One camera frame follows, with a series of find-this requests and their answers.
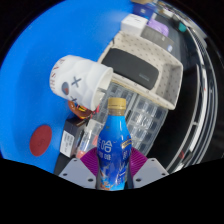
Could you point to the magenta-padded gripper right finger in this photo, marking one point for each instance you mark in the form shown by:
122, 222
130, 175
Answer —
138, 163

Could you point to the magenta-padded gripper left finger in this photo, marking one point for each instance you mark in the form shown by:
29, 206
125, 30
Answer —
88, 163

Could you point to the flat round red coaster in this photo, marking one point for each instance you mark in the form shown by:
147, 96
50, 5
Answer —
40, 140

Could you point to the dark grey flat box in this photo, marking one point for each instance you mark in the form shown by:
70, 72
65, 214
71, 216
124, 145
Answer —
156, 37

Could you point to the white perforated tray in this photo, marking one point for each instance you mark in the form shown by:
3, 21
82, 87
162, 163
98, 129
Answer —
166, 63

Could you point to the blue box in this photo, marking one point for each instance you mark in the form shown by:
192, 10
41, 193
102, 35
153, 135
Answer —
144, 10

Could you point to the white mug with face print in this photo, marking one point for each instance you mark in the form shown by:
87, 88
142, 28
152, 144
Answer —
80, 78

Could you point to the small white box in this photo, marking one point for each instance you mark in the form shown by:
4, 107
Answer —
133, 24

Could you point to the black rectangular speaker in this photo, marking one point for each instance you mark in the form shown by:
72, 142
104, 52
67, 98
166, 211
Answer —
130, 68

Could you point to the blue drink bottle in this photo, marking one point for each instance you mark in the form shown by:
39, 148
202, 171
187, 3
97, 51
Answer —
113, 150

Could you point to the grey small-parts drawer cabinet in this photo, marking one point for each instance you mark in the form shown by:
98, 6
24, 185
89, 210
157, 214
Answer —
118, 93
146, 123

